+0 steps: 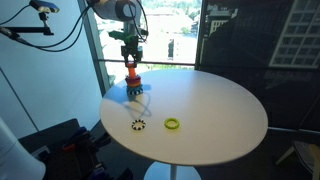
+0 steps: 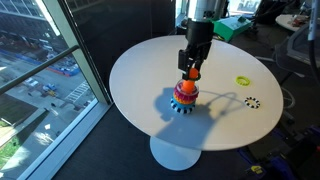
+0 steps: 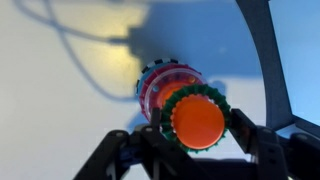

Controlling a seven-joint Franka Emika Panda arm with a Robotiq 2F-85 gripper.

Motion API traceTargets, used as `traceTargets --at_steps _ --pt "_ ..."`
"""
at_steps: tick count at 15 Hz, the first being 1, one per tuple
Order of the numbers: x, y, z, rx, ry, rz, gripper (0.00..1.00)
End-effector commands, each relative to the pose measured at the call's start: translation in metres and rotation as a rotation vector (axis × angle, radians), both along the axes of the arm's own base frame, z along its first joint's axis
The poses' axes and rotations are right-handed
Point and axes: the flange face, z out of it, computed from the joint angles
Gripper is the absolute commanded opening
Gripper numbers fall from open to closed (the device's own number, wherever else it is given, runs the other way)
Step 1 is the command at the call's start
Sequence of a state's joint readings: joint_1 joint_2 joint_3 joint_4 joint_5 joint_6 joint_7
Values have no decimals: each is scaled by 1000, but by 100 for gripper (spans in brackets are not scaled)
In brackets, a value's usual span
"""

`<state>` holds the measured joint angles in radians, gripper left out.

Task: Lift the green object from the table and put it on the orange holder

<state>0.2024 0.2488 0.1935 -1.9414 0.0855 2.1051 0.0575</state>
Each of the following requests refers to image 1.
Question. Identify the dark window handrail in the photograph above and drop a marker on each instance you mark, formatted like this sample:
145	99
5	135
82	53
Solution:
160	62

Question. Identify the orange peg holder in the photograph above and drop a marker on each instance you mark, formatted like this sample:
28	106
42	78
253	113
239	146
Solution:
131	71

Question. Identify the white rounded robot cover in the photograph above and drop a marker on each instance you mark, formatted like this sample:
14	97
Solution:
16	160

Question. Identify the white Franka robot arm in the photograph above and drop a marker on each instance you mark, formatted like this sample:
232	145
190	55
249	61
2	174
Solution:
106	10

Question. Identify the light wooden leg chair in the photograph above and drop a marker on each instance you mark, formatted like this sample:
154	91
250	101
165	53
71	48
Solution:
306	153

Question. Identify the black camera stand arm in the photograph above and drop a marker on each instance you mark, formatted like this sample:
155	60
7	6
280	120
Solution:
23	30

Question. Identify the white table pedestal base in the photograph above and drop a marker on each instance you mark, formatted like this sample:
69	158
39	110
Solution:
160	173

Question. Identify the blue grey external camera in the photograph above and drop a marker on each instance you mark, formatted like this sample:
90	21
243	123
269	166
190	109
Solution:
45	6

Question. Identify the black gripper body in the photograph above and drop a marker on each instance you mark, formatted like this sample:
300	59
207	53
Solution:
131	49

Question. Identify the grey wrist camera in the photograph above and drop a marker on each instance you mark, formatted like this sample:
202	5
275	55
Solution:
144	32

